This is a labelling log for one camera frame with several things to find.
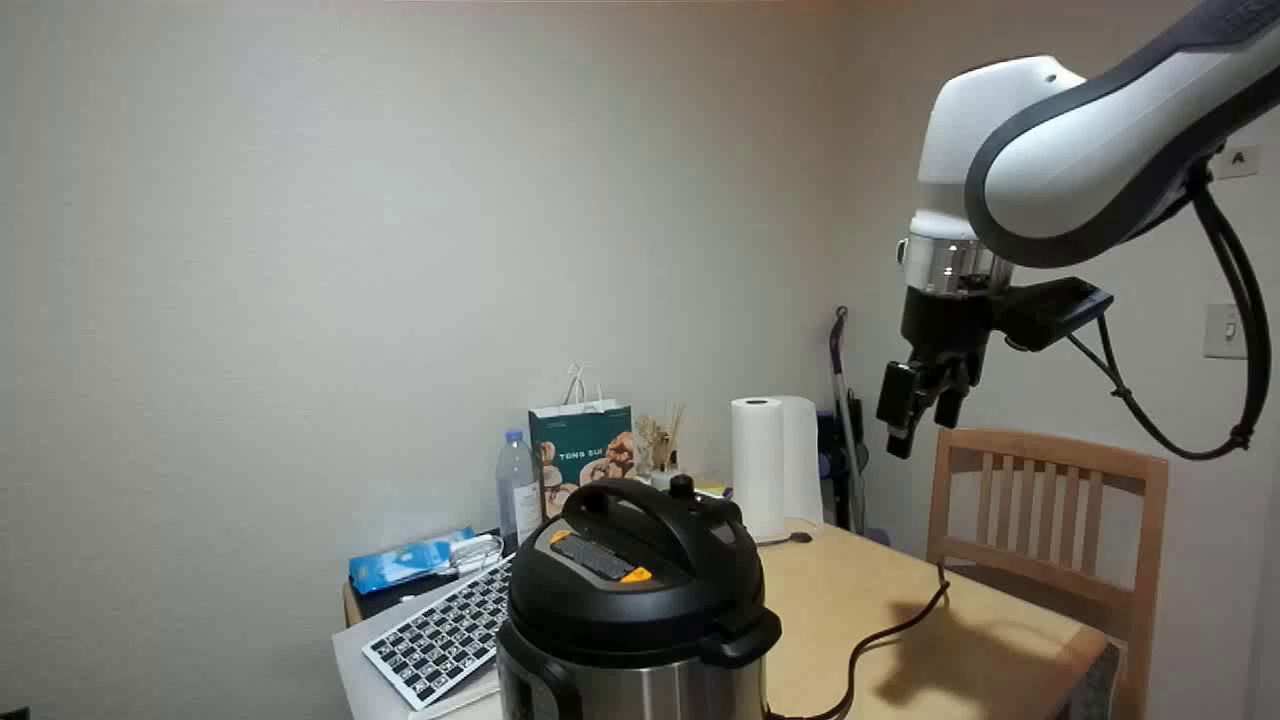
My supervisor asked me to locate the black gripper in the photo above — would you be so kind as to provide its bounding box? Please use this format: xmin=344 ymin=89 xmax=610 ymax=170
xmin=876 ymin=293 xmax=991 ymax=459

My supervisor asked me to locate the black cooker power cable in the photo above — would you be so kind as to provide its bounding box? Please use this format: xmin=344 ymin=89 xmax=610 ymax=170
xmin=768 ymin=563 xmax=951 ymax=720

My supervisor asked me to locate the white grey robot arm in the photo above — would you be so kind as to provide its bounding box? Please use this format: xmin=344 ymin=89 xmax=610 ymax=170
xmin=876 ymin=0 xmax=1280 ymax=455

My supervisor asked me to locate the black steel pressure cooker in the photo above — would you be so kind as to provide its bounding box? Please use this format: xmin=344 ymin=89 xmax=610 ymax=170
xmin=496 ymin=479 xmax=780 ymax=720

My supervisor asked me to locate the white paper towel roll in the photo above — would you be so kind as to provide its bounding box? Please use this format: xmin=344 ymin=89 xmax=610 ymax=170
xmin=730 ymin=397 xmax=822 ymax=540

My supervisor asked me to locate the black spoon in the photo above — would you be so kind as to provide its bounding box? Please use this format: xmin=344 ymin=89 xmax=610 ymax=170
xmin=755 ymin=532 xmax=813 ymax=547

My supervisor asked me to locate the wooden chair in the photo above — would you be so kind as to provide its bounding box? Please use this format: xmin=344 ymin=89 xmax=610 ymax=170
xmin=926 ymin=426 xmax=1166 ymax=720

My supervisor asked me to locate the green paper gift bag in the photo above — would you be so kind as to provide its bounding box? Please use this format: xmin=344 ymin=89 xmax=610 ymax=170
xmin=528 ymin=400 xmax=634 ymax=517

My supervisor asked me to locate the clear plastic water bottle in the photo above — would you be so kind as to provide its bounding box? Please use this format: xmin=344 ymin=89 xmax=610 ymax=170
xmin=496 ymin=426 xmax=541 ymax=547

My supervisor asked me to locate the blue wipes packet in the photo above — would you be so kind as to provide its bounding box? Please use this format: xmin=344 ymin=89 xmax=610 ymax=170
xmin=348 ymin=526 xmax=498 ymax=615

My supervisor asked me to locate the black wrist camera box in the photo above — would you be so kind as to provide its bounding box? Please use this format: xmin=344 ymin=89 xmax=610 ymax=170
xmin=996 ymin=277 xmax=1112 ymax=351

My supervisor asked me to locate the white wall switch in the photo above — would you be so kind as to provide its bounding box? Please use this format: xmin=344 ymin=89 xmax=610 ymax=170
xmin=1202 ymin=302 xmax=1249 ymax=360

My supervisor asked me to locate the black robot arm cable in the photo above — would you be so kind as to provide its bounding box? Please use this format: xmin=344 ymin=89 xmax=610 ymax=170
xmin=1065 ymin=164 xmax=1276 ymax=463

